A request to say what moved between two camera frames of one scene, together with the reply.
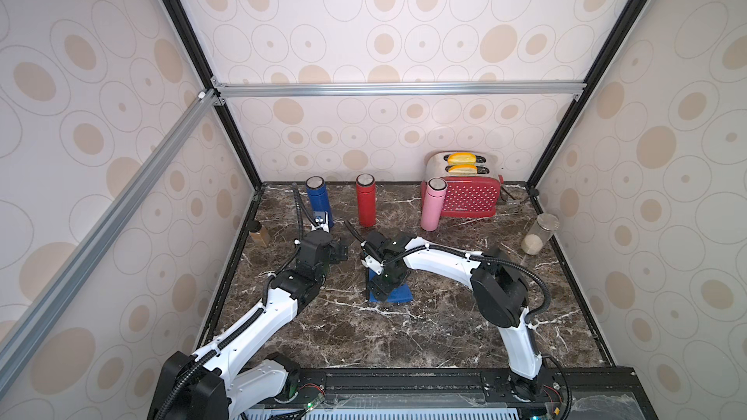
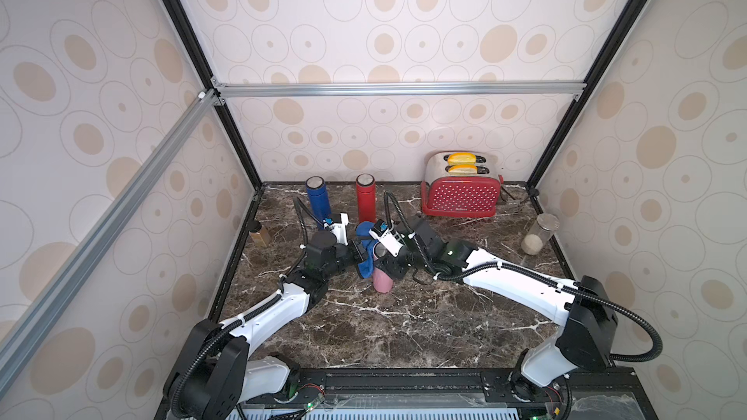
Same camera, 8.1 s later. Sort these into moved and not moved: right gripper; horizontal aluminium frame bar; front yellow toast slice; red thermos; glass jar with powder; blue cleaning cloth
Moved: blue cleaning cloth; right gripper
Not moved: horizontal aluminium frame bar; front yellow toast slice; glass jar with powder; red thermos
